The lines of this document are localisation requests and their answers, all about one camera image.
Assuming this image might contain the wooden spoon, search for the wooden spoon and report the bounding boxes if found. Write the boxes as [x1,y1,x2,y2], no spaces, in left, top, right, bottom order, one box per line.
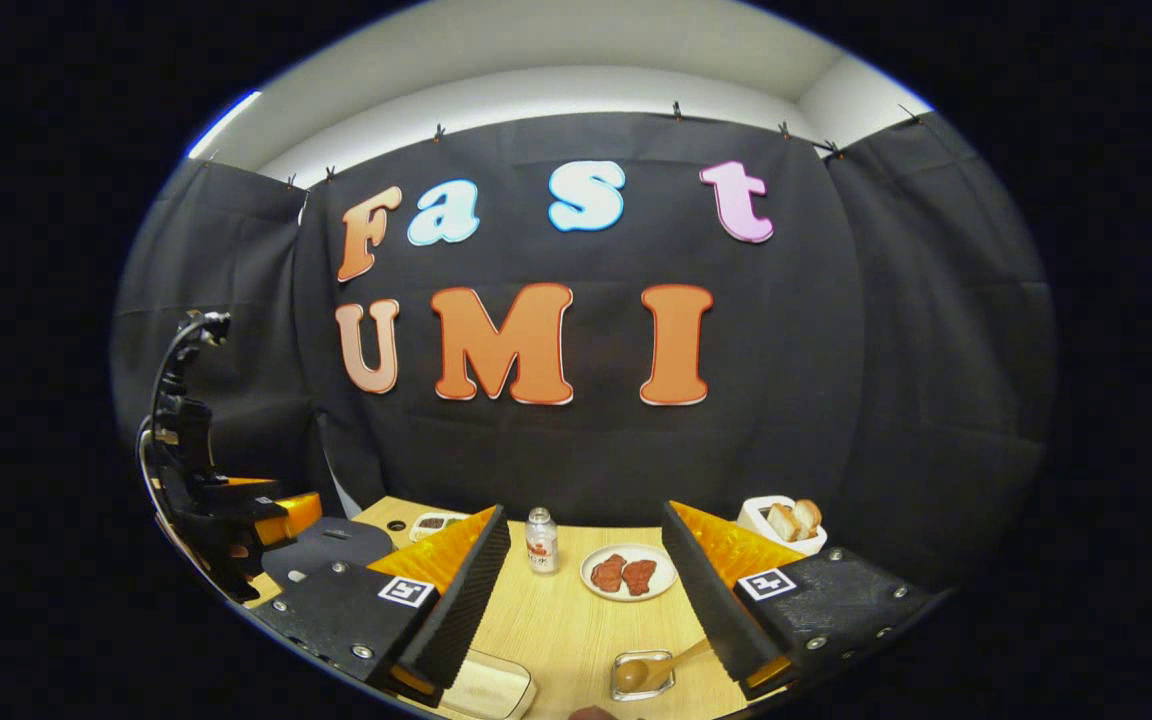
[616,638,712,693]

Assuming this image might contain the clear drink bottle red label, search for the clear drink bottle red label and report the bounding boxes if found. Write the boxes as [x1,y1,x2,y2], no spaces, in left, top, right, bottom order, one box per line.
[525,507,559,575]

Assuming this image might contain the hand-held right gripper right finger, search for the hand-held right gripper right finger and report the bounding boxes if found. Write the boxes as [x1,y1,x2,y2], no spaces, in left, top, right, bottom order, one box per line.
[661,500,952,699]

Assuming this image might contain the white round plate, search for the white round plate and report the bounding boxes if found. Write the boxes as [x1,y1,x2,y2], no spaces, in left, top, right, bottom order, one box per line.
[580,544,679,602]

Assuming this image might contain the row of black cloth clips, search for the row of black cloth clips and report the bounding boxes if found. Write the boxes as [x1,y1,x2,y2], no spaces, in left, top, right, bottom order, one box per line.
[201,100,927,191]

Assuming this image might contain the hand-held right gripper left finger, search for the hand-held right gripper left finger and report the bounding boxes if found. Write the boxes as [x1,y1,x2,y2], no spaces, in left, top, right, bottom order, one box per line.
[254,505,512,706]

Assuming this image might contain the white divided bean dish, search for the white divided bean dish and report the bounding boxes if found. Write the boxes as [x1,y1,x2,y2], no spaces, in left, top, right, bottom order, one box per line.
[409,512,470,543]

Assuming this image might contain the clear plastic rice box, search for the clear plastic rice box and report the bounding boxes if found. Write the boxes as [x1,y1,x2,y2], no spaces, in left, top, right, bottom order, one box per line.
[436,650,538,720]

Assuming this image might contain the dark grey rice cooker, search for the dark grey rice cooker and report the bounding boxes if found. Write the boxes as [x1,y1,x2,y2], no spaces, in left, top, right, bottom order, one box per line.
[263,517,395,588]

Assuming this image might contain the metal wire chopstick holder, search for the metal wire chopstick holder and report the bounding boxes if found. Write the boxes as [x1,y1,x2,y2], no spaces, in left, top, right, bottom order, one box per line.
[611,650,677,702]

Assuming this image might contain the black backdrop cloth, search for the black backdrop cloth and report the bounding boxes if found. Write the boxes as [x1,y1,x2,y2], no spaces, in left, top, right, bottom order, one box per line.
[114,105,1057,591]

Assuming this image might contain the white toaster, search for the white toaster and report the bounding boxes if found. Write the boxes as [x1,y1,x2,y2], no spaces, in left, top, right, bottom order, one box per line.
[736,495,827,557]

